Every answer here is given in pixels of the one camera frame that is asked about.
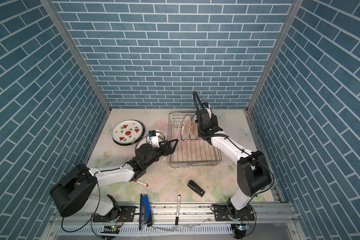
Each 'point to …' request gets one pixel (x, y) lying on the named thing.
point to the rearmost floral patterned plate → (144, 141)
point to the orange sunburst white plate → (185, 127)
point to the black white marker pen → (176, 222)
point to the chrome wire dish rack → (191, 150)
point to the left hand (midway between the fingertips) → (174, 142)
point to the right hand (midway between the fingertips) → (210, 115)
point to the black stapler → (196, 188)
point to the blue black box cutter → (145, 218)
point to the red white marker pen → (141, 183)
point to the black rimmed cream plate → (128, 144)
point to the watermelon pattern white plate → (127, 132)
